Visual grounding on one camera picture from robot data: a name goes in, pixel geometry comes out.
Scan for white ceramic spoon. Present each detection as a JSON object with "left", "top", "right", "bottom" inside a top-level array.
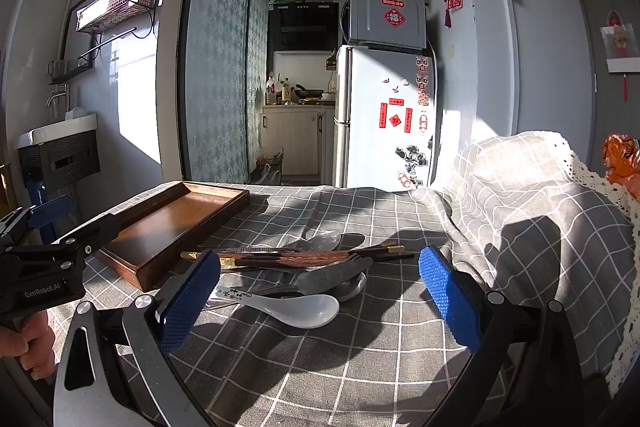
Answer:
[{"left": 214, "top": 285, "right": 341, "bottom": 329}]

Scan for patterned sliding door panel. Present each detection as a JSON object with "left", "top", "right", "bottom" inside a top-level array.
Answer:
[
  {"left": 246, "top": 0, "right": 272, "bottom": 174},
  {"left": 180, "top": 0, "right": 255, "bottom": 186}
]

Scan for small wall shelf with cups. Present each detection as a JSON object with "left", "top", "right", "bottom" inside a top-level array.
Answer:
[{"left": 48, "top": 56, "right": 94, "bottom": 86}]

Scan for orange glossy object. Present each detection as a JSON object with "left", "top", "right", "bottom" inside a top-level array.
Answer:
[{"left": 601, "top": 132, "right": 640, "bottom": 204}]

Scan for white refrigerator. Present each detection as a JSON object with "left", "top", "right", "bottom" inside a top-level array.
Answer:
[{"left": 333, "top": 45, "right": 442, "bottom": 190}]

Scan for cluster of condiment bottles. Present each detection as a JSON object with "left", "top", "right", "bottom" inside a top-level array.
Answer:
[{"left": 264, "top": 73, "right": 294, "bottom": 106}]

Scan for grey microwave oven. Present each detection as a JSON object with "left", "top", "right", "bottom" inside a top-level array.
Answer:
[{"left": 348, "top": 0, "right": 428, "bottom": 52}]

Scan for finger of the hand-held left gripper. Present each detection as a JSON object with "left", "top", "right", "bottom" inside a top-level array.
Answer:
[
  {"left": 0, "top": 196, "right": 76, "bottom": 236},
  {"left": 50, "top": 214, "right": 121, "bottom": 258}
]

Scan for beige kitchen cabinet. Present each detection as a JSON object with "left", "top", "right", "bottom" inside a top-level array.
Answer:
[{"left": 259, "top": 104, "right": 335, "bottom": 176}]

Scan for black range hood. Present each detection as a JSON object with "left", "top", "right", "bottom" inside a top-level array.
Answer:
[{"left": 267, "top": 1, "right": 340, "bottom": 53}]

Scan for cluster of fridge magnets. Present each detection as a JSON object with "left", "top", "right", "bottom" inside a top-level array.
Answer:
[{"left": 378, "top": 54, "right": 435, "bottom": 188}]

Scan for metal faucet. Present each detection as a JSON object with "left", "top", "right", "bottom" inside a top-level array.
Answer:
[{"left": 45, "top": 88, "right": 69, "bottom": 124}]

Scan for white sink basin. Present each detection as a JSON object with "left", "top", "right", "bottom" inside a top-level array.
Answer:
[{"left": 17, "top": 112, "right": 99, "bottom": 151}]

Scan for light checked lace-edged cloth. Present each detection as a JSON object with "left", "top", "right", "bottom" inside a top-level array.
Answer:
[{"left": 430, "top": 130, "right": 640, "bottom": 400}]

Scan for wall calendar with tassel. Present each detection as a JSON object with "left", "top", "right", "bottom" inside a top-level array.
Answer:
[{"left": 599, "top": 10, "right": 640, "bottom": 104}]

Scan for plastic bags on floor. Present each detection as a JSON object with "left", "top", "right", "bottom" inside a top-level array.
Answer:
[{"left": 254, "top": 146, "right": 287, "bottom": 184}]

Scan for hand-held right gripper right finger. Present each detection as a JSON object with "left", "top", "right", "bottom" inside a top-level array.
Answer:
[{"left": 417, "top": 244, "right": 586, "bottom": 427}]

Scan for grey checked tablecloth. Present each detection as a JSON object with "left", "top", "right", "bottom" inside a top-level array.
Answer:
[{"left": 47, "top": 179, "right": 638, "bottom": 427}]

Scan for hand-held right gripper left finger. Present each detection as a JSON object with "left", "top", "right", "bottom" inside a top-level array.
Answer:
[{"left": 52, "top": 249, "right": 222, "bottom": 427}]

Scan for brown wooden tray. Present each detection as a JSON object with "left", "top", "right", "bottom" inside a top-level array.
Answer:
[{"left": 95, "top": 181, "right": 251, "bottom": 292}]

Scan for metal towel bar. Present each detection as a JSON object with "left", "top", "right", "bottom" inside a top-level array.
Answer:
[{"left": 79, "top": 26, "right": 139, "bottom": 58}]

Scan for black wire wall rack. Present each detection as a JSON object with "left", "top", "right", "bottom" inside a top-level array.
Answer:
[{"left": 75, "top": 0, "right": 164, "bottom": 34}]

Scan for person's left hand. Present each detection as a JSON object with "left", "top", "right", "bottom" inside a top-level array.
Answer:
[{"left": 0, "top": 307, "right": 57, "bottom": 374}]

